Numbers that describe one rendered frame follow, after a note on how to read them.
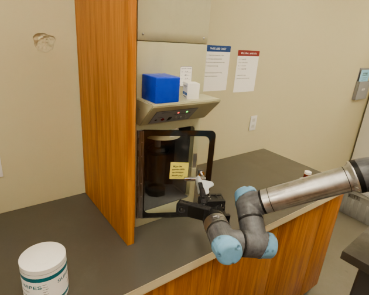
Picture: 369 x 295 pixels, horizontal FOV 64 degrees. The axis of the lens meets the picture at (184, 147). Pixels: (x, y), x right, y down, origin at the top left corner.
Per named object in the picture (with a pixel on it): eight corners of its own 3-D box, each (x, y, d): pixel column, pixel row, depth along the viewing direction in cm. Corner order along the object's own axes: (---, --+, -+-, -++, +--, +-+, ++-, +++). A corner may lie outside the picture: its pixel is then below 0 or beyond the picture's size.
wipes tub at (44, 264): (20, 287, 95) (14, 250, 90) (62, 271, 102) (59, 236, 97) (28, 318, 85) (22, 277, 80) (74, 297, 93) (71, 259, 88)
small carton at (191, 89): (182, 96, 117) (183, 81, 115) (194, 96, 119) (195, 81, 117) (186, 99, 113) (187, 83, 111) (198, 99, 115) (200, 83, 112)
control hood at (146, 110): (135, 124, 112) (136, 98, 108) (201, 116, 130) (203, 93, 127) (151, 133, 103) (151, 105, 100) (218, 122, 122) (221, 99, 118)
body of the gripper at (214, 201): (218, 210, 105) (228, 230, 94) (194, 211, 104) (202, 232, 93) (220, 191, 103) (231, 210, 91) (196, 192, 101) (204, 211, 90)
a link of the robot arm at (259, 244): (273, 217, 89) (240, 213, 86) (283, 254, 81) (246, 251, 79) (261, 228, 94) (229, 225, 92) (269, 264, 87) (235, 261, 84)
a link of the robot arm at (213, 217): (205, 241, 89) (207, 218, 86) (201, 232, 93) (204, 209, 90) (228, 240, 90) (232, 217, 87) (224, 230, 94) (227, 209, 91)
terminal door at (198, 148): (137, 218, 127) (139, 129, 113) (206, 215, 132) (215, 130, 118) (137, 219, 126) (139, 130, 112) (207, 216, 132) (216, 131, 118)
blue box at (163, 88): (141, 98, 109) (142, 73, 105) (164, 96, 114) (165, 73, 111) (155, 104, 101) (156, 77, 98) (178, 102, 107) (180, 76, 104)
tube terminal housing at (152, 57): (110, 201, 147) (107, 37, 119) (165, 186, 165) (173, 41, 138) (134, 227, 128) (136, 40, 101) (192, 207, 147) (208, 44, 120)
